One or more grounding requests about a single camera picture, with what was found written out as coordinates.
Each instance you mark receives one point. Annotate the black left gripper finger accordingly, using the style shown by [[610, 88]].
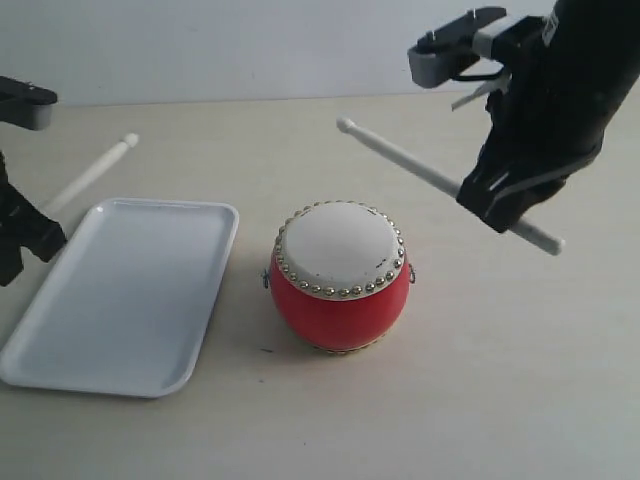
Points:
[[11, 263], [24, 226]]

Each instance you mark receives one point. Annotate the white plastic tray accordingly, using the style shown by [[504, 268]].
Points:
[[126, 306]]

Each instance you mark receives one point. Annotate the white drumstick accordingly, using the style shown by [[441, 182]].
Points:
[[526, 230], [97, 169]]

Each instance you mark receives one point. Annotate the red small drum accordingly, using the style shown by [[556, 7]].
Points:
[[339, 274]]

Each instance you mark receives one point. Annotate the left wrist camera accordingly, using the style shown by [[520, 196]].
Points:
[[26, 105]]

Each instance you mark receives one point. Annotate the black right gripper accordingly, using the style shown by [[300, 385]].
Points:
[[568, 81]]

